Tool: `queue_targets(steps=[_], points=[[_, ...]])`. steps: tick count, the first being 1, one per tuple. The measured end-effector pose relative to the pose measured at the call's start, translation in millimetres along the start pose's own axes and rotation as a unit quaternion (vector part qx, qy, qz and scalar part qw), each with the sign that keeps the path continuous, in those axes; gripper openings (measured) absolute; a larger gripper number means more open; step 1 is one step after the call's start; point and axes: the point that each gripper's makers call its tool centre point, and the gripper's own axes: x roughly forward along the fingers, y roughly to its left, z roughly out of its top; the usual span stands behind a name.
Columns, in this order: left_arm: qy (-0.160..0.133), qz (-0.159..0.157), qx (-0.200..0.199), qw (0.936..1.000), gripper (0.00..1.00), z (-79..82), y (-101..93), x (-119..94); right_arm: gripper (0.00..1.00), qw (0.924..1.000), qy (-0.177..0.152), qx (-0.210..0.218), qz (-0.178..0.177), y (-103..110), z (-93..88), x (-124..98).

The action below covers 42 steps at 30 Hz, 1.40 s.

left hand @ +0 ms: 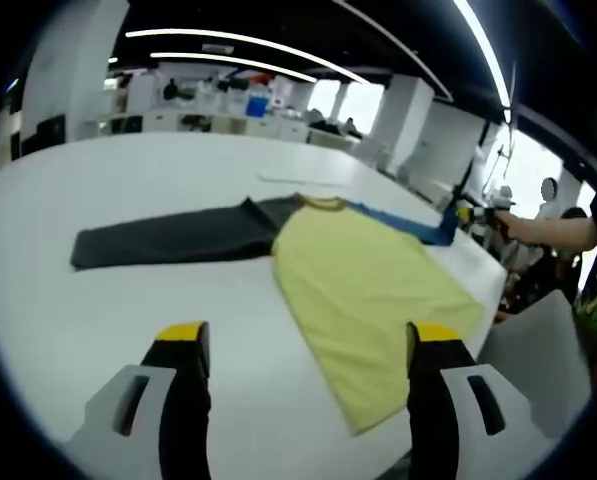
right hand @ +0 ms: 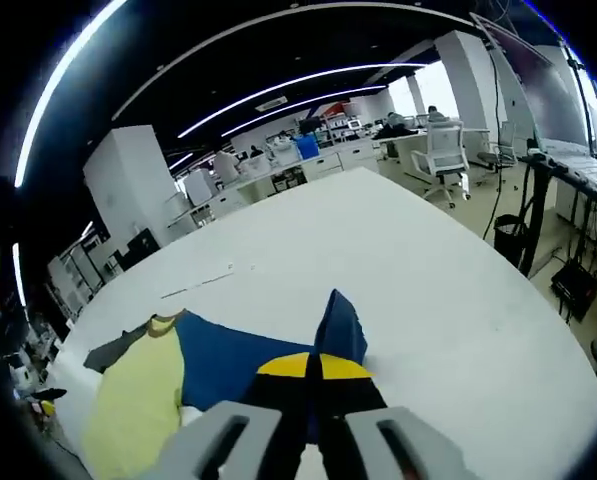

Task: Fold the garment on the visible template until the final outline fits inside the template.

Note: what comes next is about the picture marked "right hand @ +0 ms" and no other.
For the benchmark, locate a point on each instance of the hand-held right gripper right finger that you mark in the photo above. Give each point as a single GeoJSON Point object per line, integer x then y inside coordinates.
{"type": "Point", "coordinates": [348, 395]}

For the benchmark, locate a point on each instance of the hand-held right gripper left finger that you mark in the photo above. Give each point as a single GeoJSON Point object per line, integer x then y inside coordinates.
{"type": "Point", "coordinates": [278, 395]}

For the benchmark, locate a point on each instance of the yellow blue long-sleeve garment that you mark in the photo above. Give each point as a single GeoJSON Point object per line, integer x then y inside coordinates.
{"type": "Point", "coordinates": [128, 390]}

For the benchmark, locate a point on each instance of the white shelving racks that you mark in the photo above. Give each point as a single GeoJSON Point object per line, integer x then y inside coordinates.
{"type": "Point", "coordinates": [75, 280]}

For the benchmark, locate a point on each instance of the short ceiling light strip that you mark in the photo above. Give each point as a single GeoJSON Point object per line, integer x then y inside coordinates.
{"type": "Point", "coordinates": [19, 275]}

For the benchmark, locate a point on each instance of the black cabinet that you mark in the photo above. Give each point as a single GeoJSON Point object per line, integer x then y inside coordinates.
{"type": "Point", "coordinates": [138, 247]}

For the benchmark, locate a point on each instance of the black waste bin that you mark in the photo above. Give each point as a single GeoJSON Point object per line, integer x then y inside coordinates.
{"type": "Point", "coordinates": [509, 240]}

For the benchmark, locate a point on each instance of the wide white pillar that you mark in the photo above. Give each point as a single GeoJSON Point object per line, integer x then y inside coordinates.
{"type": "Point", "coordinates": [128, 185]}

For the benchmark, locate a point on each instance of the white counter with cabinets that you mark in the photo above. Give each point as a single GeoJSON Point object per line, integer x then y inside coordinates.
{"type": "Point", "coordinates": [318, 167]}

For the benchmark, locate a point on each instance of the blue storage bin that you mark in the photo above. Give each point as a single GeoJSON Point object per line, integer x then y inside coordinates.
{"type": "Point", "coordinates": [308, 147]}

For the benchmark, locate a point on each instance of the black box on floor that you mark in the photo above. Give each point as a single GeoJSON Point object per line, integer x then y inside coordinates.
{"type": "Point", "coordinates": [575, 290]}

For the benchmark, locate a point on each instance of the white office chair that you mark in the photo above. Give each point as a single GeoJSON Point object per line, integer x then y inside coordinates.
{"type": "Point", "coordinates": [443, 150]}

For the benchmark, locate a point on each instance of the black display stand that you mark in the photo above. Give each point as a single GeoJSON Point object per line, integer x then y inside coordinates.
{"type": "Point", "coordinates": [535, 210]}

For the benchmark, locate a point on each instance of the grey office chair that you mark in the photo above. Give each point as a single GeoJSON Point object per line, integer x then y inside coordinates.
{"type": "Point", "coordinates": [500, 150]}

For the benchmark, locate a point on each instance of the ceiling air vent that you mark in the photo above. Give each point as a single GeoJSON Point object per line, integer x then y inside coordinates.
{"type": "Point", "coordinates": [272, 103]}

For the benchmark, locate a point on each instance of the long curved ceiling light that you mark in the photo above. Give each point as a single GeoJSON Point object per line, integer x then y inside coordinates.
{"type": "Point", "coordinates": [303, 102]}
{"type": "Point", "coordinates": [303, 80]}

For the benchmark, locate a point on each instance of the narrow white pillar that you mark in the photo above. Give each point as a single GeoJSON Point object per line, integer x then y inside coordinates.
{"type": "Point", "coordinates": [415, 95]}

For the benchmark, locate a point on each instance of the bright ceiling light strip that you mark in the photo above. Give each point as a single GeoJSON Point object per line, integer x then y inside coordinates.
{"type": "Point", "coordinates": [53, 80]}

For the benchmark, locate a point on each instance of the tall white pillar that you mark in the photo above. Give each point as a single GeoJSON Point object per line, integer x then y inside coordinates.
{"type": "Point", "coordinates": [470, 90]}

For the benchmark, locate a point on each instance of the large dark display screen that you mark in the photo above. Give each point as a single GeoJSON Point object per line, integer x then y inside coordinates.
{"type": "Point", "coordinates": [543, 85]}

